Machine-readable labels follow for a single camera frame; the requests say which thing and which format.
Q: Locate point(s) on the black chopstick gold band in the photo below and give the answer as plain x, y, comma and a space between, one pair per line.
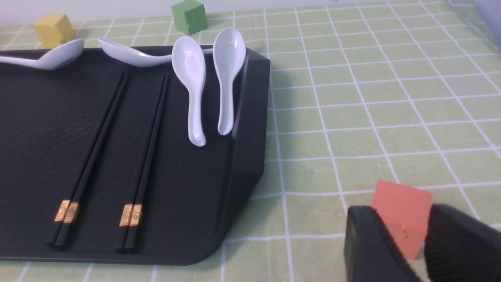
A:
137, 214
96, 160
137, 173
88, 156

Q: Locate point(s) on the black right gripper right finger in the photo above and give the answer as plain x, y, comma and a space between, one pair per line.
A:
460, 248

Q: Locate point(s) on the green checkered tablecloth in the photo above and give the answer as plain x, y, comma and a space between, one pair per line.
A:
404, 91

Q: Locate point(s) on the yellow wooden cube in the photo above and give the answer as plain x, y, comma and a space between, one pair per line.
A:
53, 30

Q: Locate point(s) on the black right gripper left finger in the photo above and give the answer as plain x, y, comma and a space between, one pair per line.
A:
370, 253

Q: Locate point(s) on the white ceramic spoon far left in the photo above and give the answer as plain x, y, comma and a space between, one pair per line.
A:
53, 59

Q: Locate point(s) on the white ceramic spoon rightmost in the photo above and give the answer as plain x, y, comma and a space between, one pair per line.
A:
229, 52

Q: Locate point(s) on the orange wooden cube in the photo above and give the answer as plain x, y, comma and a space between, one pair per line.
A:
405, 212

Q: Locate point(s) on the black plastic tray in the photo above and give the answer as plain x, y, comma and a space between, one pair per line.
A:
70, 140

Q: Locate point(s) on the green wooden cube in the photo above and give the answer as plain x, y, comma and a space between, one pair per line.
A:
189, 16

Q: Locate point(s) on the white ceramic spoon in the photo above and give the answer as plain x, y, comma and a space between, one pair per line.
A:
193, 78
53, 59
229, 52
133, 56

